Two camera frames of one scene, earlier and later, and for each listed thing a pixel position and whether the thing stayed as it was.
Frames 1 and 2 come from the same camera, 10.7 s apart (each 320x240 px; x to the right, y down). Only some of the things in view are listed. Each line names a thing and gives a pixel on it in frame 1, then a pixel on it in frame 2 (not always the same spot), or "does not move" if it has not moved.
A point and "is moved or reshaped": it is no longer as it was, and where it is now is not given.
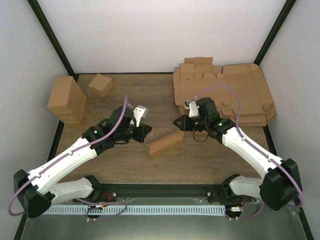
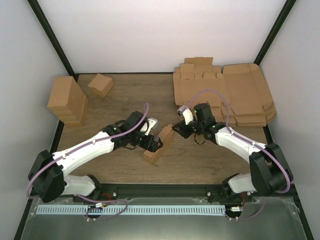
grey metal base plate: x=282 y=224 does not move
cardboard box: x=166 y=145 is moved or reshaped
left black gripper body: x=137 y=137 → x=146 y=145
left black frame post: x=39 y=14 does not move
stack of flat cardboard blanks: x=197 y=78 does not move
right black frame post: x=280 y=22 does not move
